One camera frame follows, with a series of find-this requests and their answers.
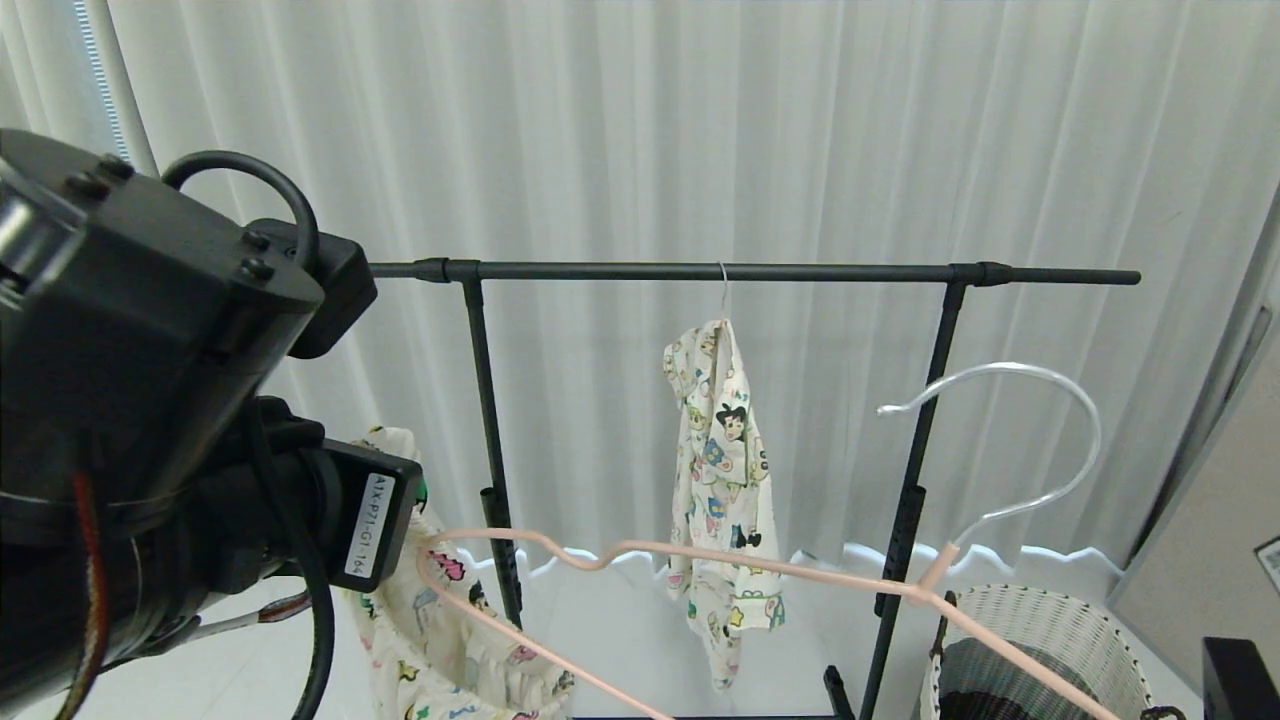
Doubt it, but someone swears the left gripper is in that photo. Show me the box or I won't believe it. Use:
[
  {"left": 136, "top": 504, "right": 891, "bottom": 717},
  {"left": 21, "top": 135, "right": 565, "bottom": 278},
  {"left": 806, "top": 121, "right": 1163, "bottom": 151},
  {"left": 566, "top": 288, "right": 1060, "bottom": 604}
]
[{"left": 195, "top": 395, "right": 423, "bottom": 596}]

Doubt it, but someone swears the cream printed garment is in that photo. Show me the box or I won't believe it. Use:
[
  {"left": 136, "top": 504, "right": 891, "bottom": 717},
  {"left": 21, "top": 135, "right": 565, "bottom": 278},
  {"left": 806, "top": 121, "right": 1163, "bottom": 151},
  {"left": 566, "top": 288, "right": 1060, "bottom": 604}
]
[
  {"left": 663, "top": 318, "right": 786, "bottom": 693},
  {"left": 345, "top": 427, "right": 576, "bottom": 720}
]

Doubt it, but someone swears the black clothes rack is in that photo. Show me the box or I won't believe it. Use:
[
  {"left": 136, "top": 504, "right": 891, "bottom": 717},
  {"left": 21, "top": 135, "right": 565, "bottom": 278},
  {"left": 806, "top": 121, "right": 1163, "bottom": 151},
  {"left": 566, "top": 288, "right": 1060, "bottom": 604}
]
[{"left": 368, "top": 258, "right": 1141, "bottom": 720}]

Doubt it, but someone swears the white laundry basket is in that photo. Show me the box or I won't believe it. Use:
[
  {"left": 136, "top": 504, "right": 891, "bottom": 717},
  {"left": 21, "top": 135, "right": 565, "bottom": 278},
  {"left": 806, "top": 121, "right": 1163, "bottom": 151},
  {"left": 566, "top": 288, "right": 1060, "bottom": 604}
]
[{"left": 918, "top": 585, "right": 1186, "bottom": 720}]

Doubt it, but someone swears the white curtain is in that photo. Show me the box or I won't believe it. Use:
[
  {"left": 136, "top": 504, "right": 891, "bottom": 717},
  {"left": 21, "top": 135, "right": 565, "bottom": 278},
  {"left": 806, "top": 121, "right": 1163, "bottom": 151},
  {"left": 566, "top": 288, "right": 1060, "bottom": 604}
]
[{"left": 0, "top": 0, "right": 1280, "bottom": 581}]

